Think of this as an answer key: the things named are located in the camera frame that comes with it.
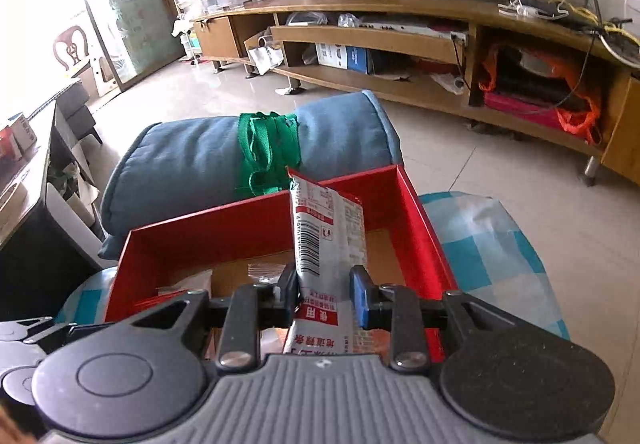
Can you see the round bun in clear packet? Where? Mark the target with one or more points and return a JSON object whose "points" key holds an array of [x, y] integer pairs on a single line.
{"points": [[186, 285]]}

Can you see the blue white carton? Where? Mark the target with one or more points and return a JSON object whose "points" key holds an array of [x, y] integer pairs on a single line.
{"points": [[342, 58]]}

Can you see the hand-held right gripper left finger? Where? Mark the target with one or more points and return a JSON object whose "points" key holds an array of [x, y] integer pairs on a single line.
{"points": [[289, 296]]}

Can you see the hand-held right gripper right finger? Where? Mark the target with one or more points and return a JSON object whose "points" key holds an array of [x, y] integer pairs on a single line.
{"points": [[360, 299]]}

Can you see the white paper bag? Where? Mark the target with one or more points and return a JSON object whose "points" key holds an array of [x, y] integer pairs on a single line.
{"points": [[262, 57]]}

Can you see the orange plastic bag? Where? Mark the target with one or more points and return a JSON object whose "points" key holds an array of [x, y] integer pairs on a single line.
{"points": [[580, 117]]}

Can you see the glass sliding door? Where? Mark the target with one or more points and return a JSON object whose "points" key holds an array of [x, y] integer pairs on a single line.
{"points": [[135, 9]]}

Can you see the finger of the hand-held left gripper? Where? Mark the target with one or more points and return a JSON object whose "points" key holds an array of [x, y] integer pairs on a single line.
{"points": [[30, 336]]}

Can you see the rolled blue cushion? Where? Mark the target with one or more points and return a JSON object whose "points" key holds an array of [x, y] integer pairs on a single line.
{"points": [[190, 159]]}

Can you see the red cardboard box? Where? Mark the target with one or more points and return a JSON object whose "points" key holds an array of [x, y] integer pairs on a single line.
{"points": [[405, 229]]}

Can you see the red gift boxes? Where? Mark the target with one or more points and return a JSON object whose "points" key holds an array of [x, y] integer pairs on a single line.
{"points": [[15, 139]]}

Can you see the wooden television stand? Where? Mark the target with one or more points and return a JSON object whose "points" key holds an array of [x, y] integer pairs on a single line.
{"points": [[400, 7]]}

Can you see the wooden chair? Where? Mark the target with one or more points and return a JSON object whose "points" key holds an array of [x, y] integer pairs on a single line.
{"points": [[71, 49]]}

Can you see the black cabinet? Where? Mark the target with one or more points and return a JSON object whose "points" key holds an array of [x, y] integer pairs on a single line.
{"points": [[35, 234]]}

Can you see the long red white snack packet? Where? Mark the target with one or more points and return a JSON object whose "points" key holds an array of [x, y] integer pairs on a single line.
{"points": [[325, 244]]}

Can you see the pink box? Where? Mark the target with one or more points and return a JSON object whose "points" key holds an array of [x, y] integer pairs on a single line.
{"points": [[520, 112]]}

